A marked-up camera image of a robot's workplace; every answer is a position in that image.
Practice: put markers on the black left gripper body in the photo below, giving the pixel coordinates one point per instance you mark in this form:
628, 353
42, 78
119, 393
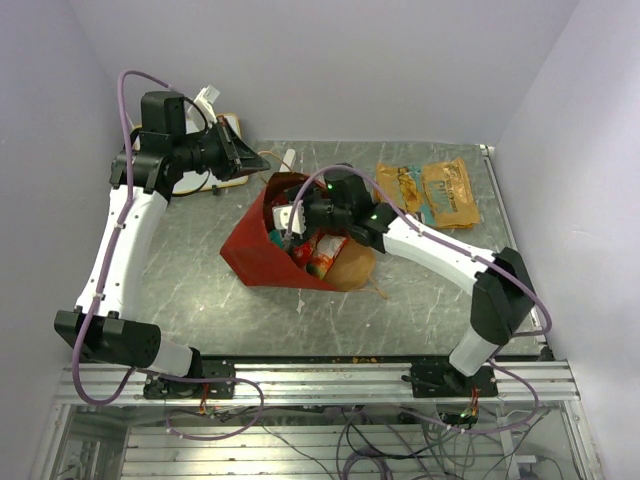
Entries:
205, 152

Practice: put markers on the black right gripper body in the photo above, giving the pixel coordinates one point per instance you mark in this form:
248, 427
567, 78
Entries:
321, 213

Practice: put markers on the red rice cracker mix bag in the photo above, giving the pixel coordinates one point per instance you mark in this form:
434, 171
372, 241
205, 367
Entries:
302, 254

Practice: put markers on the red paper bag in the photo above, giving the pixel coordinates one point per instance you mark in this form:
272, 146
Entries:
259, 262

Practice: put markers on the gold foil snack packet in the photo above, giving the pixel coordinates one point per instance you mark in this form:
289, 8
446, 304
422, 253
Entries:
438, 194

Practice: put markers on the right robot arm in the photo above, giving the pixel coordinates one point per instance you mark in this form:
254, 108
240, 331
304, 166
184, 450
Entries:
501, 291

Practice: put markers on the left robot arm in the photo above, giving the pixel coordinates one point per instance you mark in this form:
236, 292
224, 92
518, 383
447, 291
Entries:
102, 327

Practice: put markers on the colourful striped snack packet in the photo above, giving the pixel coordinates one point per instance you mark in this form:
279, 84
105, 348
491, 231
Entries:
326, 251

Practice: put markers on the small whiteboard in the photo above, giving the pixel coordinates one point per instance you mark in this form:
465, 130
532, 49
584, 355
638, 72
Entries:
175, 163

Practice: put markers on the white marker eraser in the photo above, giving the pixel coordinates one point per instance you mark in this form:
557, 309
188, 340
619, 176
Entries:
288, 161

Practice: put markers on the teal snack packet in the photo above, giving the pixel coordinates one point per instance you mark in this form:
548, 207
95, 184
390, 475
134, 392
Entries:
278, 239

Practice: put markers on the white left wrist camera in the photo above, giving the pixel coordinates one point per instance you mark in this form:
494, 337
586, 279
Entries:
205, 100

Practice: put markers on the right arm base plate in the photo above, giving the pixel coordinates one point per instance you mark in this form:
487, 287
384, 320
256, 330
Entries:
438, 379

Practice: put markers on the aluminium rail frame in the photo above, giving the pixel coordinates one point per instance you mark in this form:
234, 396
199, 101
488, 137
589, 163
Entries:
272, 382

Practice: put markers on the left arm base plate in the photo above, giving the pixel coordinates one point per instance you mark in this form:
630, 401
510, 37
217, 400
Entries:
210, 380

